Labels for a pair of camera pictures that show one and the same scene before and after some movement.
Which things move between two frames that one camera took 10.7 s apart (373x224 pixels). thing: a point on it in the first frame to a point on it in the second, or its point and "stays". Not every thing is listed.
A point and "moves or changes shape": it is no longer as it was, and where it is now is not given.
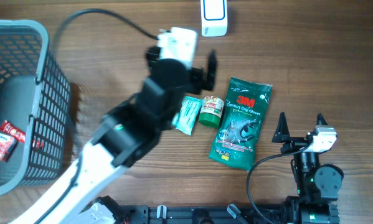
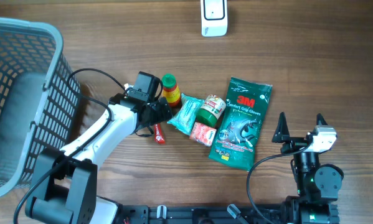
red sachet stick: (18, 134) moves or changes shape
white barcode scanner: (213, 17) stays
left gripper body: (197, 83) to (158, 114)
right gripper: (281, 135) stays
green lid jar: (210, 112) stays
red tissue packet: (2, 147) to (203, 134)
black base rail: (206, 214) stays
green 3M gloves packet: (242, 113) stays
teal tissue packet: (185, 121) stays
